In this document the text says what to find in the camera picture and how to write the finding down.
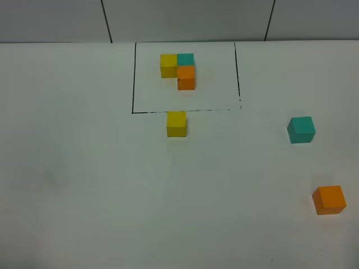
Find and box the template orange cube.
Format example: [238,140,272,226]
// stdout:
[177,66,196,90]

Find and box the template yellow cube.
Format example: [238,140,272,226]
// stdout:
[160,54,177,78]

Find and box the template green cube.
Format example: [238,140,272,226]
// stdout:
[177,53,195,66]

